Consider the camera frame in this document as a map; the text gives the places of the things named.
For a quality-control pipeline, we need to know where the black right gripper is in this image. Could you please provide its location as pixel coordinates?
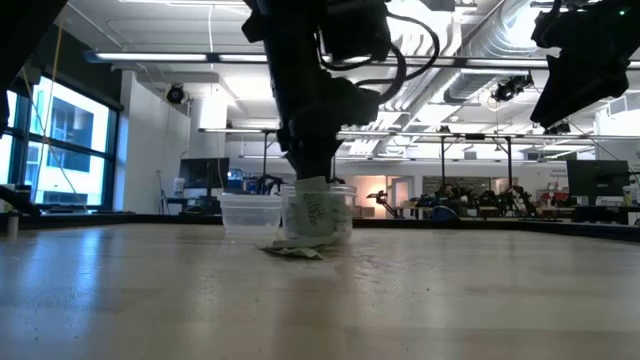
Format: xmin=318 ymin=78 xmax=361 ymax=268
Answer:
xmin=529 ymin=49 xmax=632 ymax=130

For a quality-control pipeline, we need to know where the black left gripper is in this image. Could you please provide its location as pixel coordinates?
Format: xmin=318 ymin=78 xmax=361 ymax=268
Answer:
xmin=264 ymin=29 xmax=382 ymax=181

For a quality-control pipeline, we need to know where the green banknote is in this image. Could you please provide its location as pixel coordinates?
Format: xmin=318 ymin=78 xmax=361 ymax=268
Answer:
xmin=294 ymin=175 xmax=336 ymax=238
xmin=256 ymin=236 xmax=326 ymax=262

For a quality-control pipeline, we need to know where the clear plastic container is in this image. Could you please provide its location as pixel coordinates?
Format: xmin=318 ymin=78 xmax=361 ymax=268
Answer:
xmin=218 ymin=193 xmax=283 ymax=241
xmin=280 ymin=183 xmax=358 ymax=247

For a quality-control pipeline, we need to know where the black ceiling spotlight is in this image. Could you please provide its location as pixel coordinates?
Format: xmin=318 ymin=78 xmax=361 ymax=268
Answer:
xmin=491 ymin=73 xmax=534 ymax=104

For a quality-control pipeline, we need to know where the black computer monitor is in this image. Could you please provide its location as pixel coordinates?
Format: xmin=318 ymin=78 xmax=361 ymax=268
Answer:
xmin=565 ymin=159 xmax=632 ymax=199
xmin=178 ymin=156 xmax=232 ymax=191

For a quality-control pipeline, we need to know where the crumpled green banknote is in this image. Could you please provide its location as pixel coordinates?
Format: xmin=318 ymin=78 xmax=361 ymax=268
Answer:
xmin=256 ymin=236 xmax=326 ymax=262

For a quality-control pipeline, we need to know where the person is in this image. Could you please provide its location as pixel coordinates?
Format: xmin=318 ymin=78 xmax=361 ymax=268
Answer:
xmin=436 ymin=183 xmax=457 ymax=207

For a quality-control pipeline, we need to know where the long ceiling light bar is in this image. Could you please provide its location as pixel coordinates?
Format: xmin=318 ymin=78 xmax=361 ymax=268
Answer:
xmin=83 ymin=49 xmax=640 ymax=71

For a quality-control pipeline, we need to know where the large dark-framed window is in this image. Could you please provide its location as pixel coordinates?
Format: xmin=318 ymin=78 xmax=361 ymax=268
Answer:
xmin=0 ymin=73 xmax=122 ymax=214

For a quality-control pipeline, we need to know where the silver ventilation duct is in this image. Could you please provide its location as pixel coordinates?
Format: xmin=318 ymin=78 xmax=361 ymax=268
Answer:
xmin=389 ymin=0 xmax=551 ymax=117

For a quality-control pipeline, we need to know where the black background rig frame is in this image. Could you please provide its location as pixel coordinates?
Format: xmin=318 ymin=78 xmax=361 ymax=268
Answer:
xmin=437 ymin=133 xmax=515 ymax=202

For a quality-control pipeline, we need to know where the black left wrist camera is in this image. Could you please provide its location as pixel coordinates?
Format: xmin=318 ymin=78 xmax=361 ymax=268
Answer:
xmin=318 ymin=0 xmax=393 ymax=65

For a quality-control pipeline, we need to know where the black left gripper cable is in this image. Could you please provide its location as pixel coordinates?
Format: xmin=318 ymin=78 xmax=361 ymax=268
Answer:
xmin=319 ymin=12 xmax=442 ymax=105

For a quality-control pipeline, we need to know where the black ceiling-mounted camera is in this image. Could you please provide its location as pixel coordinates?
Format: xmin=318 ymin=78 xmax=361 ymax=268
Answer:
xmin=165 ymin=84 xmax=187 ymax=106

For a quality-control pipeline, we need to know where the yellow extension cable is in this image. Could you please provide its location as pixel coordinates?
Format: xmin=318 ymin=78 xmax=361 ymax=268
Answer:
xmin=20 ymin=18 xmax=90 ymax=211

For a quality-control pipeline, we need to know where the small grey post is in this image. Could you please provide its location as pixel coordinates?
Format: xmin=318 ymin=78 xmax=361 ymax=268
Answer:
xmin=5 ymin=209 xmax=21 ymax=239

